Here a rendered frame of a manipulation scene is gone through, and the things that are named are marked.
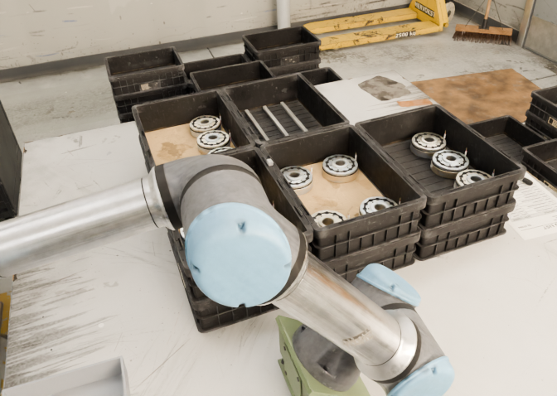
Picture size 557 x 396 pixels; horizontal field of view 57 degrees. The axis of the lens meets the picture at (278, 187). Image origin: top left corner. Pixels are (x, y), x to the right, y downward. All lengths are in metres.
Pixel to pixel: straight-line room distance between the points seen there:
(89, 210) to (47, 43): 3.87
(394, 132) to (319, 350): 0.85
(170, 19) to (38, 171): 2.80
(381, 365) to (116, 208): 0.46
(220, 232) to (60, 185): 1.34
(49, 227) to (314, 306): 0.37
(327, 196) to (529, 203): 0.64
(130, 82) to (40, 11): 1.76
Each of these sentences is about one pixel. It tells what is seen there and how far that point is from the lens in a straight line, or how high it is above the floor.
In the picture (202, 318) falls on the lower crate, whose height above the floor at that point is 0.76.
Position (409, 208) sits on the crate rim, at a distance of 1.25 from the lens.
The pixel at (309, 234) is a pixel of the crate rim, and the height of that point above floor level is 0.93.
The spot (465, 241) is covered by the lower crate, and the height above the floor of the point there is 0.72.
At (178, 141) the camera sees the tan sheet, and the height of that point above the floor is 0.83.
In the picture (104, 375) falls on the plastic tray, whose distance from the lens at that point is 1.04.
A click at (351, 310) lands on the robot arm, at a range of 0.73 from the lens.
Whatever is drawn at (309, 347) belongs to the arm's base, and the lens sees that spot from 1.01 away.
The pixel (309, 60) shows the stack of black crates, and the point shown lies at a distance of 3.08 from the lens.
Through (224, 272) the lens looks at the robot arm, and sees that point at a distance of 0.58.
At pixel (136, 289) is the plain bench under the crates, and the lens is 1.41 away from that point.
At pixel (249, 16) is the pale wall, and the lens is 4.71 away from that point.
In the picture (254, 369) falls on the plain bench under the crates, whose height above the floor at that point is 0.70.
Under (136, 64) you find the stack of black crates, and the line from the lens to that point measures 3.12.
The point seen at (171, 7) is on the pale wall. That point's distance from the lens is 4.53.
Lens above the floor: 1.70
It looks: 37 degrees down
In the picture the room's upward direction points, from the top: 3 degrees counter-clockwise
